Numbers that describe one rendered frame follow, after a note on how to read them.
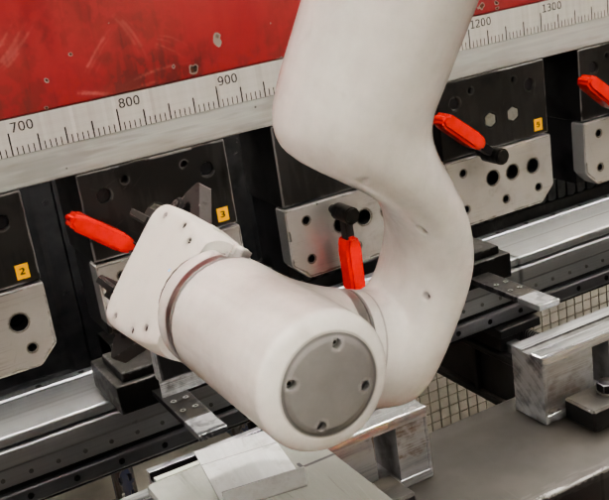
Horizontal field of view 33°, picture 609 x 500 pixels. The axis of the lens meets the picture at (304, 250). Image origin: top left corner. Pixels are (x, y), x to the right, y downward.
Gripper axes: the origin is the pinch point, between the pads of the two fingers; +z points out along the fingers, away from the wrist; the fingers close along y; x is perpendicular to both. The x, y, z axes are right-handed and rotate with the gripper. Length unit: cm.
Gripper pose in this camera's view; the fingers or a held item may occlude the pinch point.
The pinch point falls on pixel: (136, 256)
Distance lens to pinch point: 84.2
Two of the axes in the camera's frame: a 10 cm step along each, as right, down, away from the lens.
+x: 7.6, 3.8, 5.2
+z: -4.8, -2.2, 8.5
